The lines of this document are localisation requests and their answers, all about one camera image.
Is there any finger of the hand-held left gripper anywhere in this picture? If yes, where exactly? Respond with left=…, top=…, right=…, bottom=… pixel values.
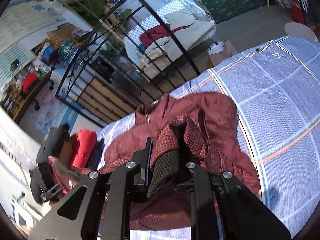
left=40, top=182, right=63, bottom=202

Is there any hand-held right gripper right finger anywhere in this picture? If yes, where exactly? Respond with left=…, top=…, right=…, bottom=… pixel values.
left=175, top=161, right=292, bottom=240

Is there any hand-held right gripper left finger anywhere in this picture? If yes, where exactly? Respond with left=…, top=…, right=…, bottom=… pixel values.
left=28, top=137, right=153, bottom=240

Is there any maroon puffer jacket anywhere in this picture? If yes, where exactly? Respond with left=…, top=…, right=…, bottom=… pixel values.
left=49, top=92, right=262, bottom=232

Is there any black folded garment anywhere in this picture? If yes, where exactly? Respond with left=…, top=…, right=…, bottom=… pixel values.
left=36, top=124, right=70, bottom=165

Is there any brown folded garment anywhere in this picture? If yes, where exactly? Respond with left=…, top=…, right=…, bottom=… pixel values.
left=58, top=135, right=78, bottom=165

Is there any dark navy folded garment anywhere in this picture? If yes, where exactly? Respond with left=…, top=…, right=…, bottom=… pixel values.
left=86, top=139, right=105, bottom=169

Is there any red folded garment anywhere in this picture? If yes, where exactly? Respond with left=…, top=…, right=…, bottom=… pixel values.
left=70, top=129, right=97, bottom=168

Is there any wooden drawer cabinet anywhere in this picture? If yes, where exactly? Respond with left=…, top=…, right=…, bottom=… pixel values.
left=76, top=76, right=140, bottom=127

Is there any cluttered wooden desk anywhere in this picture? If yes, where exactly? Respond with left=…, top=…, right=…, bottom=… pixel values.
left=0, top=65, right=54, bottom=123

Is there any red box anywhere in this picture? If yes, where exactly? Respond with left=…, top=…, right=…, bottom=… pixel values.
left=22, top=73, right=38, bottom=92

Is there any blue plaid bedsheet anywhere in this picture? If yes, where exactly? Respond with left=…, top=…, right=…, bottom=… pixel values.
left=96, top=35, right=320, bottom=240

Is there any red cloth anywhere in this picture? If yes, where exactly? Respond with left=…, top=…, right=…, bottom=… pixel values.
left=139, top=25, right=190, bottom=48

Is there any white paper bag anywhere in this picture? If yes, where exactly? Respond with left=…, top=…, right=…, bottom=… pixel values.
left=207, top=39, right=238, bottom=67

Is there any green round tin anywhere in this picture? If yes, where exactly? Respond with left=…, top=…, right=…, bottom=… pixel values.
left=57, top=40, right=80, bottom=60

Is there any beige cushion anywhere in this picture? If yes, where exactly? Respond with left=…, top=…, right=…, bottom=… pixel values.
left=164, top=5, right=200, bottom=30

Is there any white bed with pillows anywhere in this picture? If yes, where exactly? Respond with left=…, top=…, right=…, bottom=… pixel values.
left=124, top=0, right=217, bottom=79

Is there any round beige stool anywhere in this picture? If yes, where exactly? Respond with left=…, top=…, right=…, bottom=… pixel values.
left=284, top=22, right=318, bottom=40

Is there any red bin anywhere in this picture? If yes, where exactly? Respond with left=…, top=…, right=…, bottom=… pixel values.
left=290, top=2, right=307, bottom=25

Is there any black metal bed frame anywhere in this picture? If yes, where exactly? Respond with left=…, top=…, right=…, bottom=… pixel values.
left=55, top=0, right=202, bottom=128

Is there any blue white wall poster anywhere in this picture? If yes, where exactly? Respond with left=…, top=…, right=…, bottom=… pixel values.
left=0, top=0, right=65, bottom=48
left=0, top=42, right=35, bottom=80

